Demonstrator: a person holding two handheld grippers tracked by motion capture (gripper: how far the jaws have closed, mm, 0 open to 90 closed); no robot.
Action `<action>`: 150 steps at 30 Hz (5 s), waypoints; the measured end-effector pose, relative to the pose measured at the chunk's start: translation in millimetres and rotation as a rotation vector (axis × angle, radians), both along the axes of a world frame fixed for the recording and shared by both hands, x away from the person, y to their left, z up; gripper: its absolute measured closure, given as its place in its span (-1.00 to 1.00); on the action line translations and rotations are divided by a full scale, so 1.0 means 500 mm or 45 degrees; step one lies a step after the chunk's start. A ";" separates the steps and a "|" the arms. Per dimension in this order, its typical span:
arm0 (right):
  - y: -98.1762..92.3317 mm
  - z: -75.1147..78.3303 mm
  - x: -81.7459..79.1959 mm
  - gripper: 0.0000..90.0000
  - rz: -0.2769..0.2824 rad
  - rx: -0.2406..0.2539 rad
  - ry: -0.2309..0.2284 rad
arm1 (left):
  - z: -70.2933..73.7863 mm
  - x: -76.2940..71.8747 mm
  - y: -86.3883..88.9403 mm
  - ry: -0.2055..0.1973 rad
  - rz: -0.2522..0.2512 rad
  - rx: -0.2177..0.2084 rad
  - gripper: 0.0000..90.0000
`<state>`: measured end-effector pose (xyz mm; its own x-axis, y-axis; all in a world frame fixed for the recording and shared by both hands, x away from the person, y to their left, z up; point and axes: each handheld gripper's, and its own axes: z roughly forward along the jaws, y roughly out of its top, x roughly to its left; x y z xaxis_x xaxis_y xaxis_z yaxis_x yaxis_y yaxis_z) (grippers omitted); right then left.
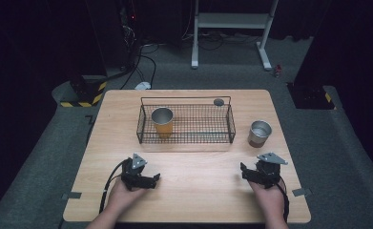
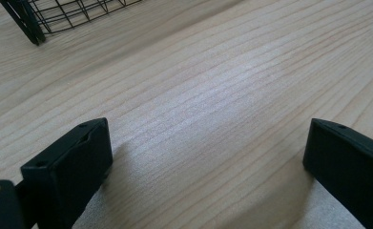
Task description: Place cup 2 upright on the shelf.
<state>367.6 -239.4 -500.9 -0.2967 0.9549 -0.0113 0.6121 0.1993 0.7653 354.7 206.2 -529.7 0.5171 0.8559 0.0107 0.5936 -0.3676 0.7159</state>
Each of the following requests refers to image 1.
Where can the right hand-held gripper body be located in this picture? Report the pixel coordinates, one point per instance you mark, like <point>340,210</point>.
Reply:
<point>268,171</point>

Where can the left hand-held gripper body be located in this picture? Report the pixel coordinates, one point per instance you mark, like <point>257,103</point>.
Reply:
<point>134,171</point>

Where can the orange metal cup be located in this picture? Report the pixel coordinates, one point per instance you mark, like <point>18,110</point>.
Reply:
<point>162,122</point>

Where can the person's left hand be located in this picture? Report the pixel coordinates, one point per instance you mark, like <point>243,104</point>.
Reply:
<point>123,197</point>

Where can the person's right hand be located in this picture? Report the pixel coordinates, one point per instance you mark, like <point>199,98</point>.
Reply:
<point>270,200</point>

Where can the grey and brown metal cup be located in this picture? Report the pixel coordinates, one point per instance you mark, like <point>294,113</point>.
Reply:
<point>259,135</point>

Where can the grey tape strip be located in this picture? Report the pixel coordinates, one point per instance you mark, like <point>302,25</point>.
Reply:
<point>301,192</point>
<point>72,195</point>

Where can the grey round table grommet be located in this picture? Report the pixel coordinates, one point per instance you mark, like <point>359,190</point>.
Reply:
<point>218,102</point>

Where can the white power adapter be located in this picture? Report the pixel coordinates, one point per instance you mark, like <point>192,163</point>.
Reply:
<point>142,86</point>

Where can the black yellow striped base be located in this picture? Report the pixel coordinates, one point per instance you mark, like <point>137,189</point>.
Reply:
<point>85,90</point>
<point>311,97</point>

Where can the small red object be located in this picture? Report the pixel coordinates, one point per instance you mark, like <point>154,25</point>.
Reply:
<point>278,70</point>

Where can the dark equipment rack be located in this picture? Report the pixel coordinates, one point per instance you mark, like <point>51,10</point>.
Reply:
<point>128,31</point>

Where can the white metal stand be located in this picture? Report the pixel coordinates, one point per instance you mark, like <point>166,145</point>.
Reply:
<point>232,20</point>

